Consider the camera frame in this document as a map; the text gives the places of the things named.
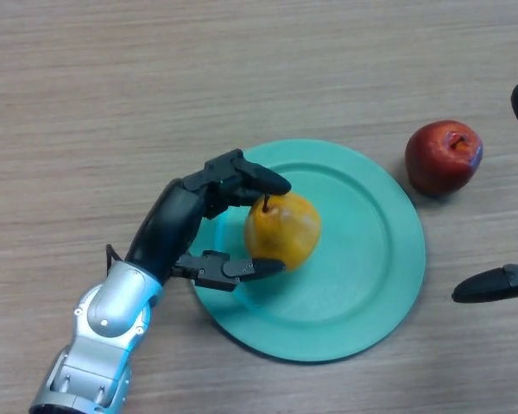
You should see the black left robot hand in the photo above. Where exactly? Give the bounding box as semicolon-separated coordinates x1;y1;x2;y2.
124;148;293;293

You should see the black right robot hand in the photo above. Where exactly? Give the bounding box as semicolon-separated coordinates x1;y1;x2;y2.
452;38;518;304

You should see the yellow pear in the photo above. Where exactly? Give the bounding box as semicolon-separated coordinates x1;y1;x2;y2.
243;191;322;272

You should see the green round plate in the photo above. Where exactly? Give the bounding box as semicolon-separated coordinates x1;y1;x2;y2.
189;138;426;362

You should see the red apple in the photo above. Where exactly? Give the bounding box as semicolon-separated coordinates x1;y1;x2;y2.
404;120;484;198

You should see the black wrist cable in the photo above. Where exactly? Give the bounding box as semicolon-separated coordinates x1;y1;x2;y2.
104;243;126;277

